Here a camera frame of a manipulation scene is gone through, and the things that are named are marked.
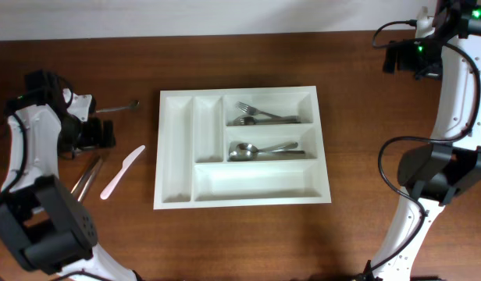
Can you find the steel tongs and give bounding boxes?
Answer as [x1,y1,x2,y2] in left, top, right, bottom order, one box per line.
[71,155,104,202]

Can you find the white cutlery tray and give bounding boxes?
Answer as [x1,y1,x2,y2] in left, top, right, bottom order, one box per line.
[153,86,331,210]

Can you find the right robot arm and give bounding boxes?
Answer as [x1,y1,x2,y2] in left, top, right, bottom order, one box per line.
[354,0,481,280]

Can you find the small steel teaspoon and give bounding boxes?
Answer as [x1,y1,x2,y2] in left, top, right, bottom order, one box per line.
[95,100,140,113]

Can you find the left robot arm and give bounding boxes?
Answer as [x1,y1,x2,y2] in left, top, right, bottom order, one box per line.
[0,69,141,280]

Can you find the right black camera cable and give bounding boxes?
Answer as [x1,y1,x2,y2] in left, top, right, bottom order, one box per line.
[371,19,481,280]

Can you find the steel fork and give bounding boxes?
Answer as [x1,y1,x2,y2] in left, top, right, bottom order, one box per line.
[232,116,301,126]
[235,101,279,119]

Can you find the white plastic knife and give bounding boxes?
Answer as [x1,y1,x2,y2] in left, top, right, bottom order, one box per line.
[100,145,146,200]

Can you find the steel tablespoon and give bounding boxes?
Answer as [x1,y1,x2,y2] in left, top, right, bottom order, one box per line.
[237,141,299,153]
[229,151,306,162]

